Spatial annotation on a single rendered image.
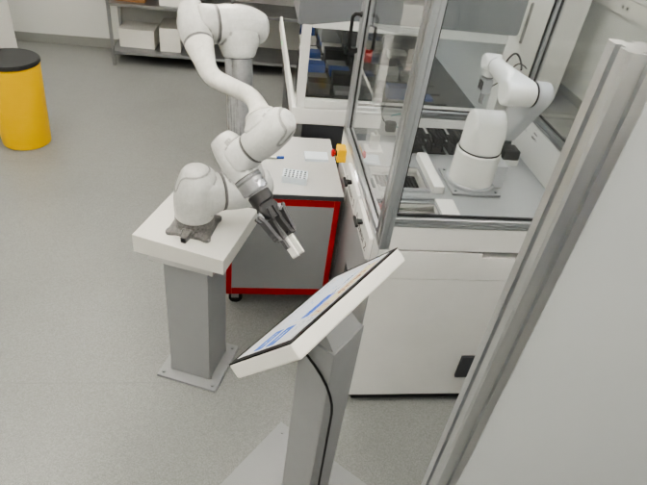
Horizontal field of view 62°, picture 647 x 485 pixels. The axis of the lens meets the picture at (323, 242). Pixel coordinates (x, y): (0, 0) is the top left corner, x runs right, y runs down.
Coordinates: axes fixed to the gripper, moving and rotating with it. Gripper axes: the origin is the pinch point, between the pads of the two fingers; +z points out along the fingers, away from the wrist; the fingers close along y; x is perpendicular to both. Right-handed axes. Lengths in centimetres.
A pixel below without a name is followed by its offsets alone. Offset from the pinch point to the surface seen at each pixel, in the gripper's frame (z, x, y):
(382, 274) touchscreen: 20.4, -25.1, -0.2
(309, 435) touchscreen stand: 55, 22, -20
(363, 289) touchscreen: 19.6, -24.7, -9.8
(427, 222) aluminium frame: 21, -14, 50
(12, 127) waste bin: -176, 262, 76
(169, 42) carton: -230, 292, 285
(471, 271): 50, -8, 65
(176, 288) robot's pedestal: -10, 80, 4
